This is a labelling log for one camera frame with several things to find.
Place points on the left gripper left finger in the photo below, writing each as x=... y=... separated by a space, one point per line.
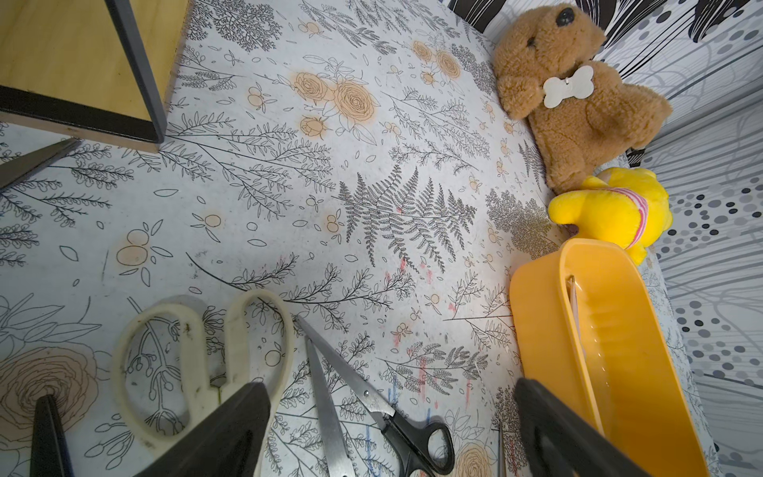
x=226 y=443

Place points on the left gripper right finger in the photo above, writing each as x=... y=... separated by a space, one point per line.
x=558 y=442

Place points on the beige scissors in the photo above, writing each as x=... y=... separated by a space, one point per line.
x=202 y=399

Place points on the small black scissors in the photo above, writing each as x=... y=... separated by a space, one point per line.
x=21 y=168
x=427 y=449

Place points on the orange storage box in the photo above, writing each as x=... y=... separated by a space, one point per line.
x=587 y=330

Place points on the yellow plush toy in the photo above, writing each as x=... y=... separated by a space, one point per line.
x=627 y=207

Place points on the floral table mat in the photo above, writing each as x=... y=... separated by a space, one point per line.
x=351 y=157

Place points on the brown teddy bear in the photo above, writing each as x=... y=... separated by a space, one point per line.
x=581 y=113

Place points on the wooden two-tier shelf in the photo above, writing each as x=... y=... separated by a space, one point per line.
x=98 y=70

